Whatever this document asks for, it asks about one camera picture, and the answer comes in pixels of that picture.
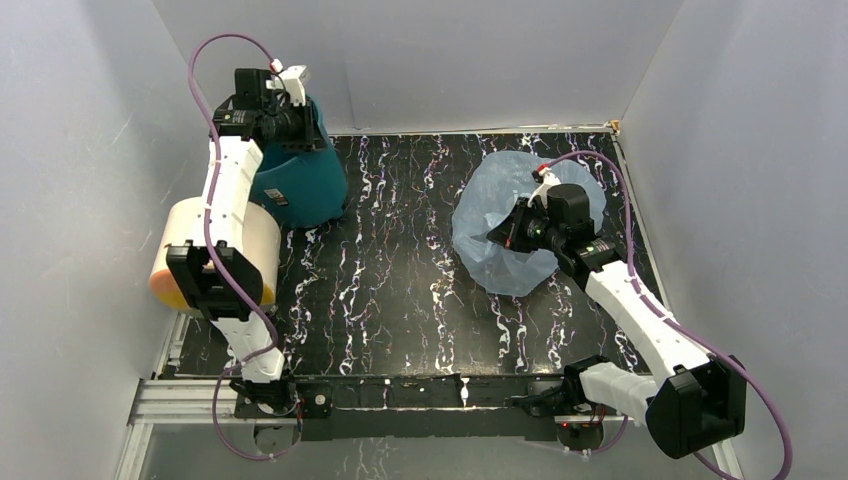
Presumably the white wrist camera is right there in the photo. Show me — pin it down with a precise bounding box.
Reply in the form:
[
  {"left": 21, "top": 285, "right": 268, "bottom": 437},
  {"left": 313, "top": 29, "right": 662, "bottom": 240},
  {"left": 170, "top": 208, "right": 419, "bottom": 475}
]
[
  {"left": 527, "top": 164, "right": 562, "bottom": 210},
  {"left": 266, "top": 58, "right": 311, "bottom": 107}
]

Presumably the black front mounting rail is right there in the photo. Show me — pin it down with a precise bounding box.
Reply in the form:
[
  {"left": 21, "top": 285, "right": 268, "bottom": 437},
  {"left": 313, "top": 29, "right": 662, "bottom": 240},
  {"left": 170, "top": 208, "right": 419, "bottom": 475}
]
[{"left": 234, "top": 373, "right": 623, "bottom": 449}]

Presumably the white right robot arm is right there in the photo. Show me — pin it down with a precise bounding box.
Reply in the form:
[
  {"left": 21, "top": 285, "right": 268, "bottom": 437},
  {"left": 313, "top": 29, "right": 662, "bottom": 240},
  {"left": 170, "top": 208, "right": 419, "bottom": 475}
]
[{"left": 486, "top": 184, "right": 747, "bottom": 459}]

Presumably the cream orange round container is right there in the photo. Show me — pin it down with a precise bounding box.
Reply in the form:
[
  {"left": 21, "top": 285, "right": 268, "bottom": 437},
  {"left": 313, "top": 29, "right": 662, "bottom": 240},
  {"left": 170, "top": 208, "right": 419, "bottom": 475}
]
[{"left": 148, "top": 196, "right": 282, "bottom": 314}]

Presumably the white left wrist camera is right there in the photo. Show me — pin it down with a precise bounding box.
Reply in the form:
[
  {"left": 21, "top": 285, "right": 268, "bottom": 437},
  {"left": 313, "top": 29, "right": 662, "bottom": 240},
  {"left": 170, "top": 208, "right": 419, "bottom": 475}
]
[{"left": 266, "top": 58, "right": 311, "bottom": 107}]

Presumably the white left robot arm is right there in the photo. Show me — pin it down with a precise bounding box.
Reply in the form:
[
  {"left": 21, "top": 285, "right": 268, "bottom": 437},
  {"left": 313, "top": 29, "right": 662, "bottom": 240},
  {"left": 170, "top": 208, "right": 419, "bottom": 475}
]
[{"left": 165, "top": 61, "right": 327, "bottom": 416}]

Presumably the light blue plastic bag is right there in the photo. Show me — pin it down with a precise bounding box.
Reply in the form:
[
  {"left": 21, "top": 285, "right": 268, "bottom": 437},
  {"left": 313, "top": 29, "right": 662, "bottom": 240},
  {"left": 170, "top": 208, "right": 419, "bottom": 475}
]
[{"left": 452, "top": 151, "right": 621, "bottom": 297}]

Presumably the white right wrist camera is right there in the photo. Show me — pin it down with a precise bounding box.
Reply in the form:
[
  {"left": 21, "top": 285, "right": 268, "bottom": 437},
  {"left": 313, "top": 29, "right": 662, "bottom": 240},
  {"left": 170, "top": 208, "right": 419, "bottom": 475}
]
[{"left": 527, "top": 164, "right": 562, "bottom": 210}]

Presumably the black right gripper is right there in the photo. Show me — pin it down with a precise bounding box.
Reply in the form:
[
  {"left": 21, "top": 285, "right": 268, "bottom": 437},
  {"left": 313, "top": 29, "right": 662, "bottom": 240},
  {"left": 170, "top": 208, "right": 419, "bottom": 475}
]
[{"left": 487, "top": 197, "right": 564, "bottom": 254}]

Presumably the teal plastic trash bin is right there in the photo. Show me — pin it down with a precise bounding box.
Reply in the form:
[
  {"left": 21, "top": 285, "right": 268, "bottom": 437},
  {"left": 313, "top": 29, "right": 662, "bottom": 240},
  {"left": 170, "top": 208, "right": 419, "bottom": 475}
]
[{"left": 250, "top": 95, "right": 349, "bottom": 230}]

